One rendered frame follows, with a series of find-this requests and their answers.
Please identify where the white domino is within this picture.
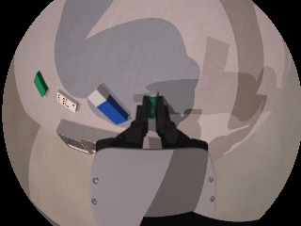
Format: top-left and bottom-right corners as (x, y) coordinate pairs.
(57, 90), (78, 113)

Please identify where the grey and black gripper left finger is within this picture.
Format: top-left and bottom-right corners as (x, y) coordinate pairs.
(96, 95), (149, 152)

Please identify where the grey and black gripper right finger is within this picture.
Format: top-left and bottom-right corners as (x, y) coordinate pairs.
(155, 96), (208, 152)

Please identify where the blue and white eraser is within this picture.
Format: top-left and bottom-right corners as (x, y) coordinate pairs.
(87, 85), (129, 125)

